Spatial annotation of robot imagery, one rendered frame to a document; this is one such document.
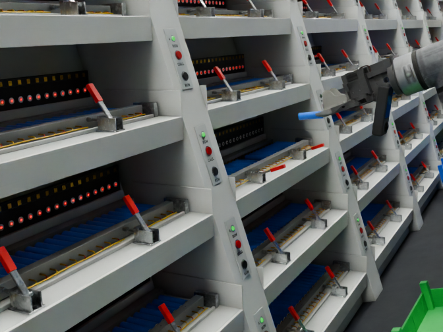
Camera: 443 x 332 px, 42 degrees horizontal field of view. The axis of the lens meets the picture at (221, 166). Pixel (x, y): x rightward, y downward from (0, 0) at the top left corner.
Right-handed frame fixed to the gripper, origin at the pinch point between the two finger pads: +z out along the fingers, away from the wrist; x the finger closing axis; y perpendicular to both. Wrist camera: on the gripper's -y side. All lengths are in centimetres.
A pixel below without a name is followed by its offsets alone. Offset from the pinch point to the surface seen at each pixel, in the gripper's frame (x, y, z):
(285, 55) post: -27.2, 20.2, 15.3
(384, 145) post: -97, -22, 18
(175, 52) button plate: 38.7, 22.0, 9.1
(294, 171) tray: 0.7, -11.1, 12.2
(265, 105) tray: 4.4, 7.1, 11.5
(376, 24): -127, 27, 12
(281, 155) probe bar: -4.0, -6.4, 16.5
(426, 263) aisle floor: -56, -59, 5
